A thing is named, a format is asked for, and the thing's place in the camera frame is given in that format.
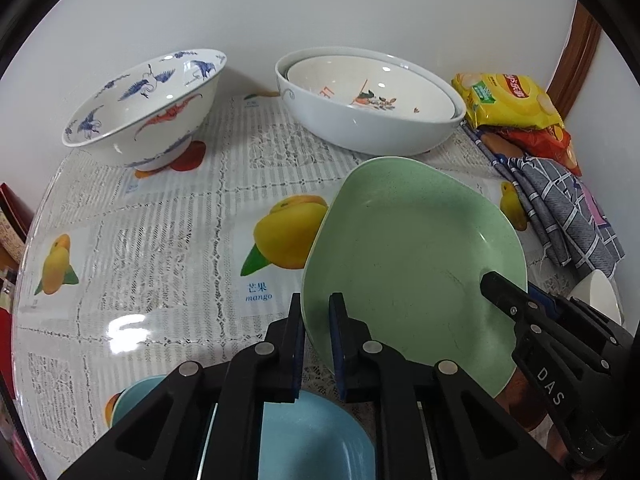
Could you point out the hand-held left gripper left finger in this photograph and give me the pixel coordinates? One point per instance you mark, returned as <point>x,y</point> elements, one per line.
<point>297,355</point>

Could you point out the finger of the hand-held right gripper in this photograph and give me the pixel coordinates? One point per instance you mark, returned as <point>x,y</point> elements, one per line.
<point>595,330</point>
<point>505,292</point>

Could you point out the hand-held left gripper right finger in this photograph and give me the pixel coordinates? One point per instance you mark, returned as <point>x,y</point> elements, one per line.
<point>340,360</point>

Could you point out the plain white bowl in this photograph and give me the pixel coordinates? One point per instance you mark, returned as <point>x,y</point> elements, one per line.
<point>597,295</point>

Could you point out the brown bowl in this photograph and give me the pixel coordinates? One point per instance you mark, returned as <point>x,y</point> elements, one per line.
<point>522,400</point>

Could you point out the green plate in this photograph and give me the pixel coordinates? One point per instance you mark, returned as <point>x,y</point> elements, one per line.
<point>410,260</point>

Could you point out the light blue plate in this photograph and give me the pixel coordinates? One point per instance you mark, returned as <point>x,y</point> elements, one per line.
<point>310,440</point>

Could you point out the grey checked cloth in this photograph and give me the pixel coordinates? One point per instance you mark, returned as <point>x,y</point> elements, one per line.
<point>555,210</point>

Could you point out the brown packet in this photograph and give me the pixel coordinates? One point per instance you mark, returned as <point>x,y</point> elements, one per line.
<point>500,144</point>

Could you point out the red chip bag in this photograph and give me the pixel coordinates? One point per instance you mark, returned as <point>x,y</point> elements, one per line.
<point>555,147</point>

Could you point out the fruit print tablecloth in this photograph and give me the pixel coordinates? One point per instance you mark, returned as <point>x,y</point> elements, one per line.
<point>175,260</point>

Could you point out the teal blue plate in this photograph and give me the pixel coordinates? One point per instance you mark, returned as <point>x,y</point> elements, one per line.
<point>137,392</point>

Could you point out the yellow chip bag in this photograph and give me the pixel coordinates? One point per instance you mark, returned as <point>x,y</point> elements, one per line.
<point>505,102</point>

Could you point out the large white bowl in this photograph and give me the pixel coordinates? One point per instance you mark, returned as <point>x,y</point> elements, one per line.
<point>360,132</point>

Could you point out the blue crane print bowl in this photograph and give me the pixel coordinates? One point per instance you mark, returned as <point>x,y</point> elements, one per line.
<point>165,125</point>

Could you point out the white bowl with orange print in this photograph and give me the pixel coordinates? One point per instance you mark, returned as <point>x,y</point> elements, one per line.
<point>340,80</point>

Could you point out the red paper bag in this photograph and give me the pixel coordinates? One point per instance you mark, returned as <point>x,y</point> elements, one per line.
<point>20,440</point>

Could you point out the red patterned box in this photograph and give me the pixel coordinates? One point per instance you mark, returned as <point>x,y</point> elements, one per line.
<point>10,220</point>

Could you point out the brown wooden door frame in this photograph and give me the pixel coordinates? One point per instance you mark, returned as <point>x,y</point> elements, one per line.
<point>580,50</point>

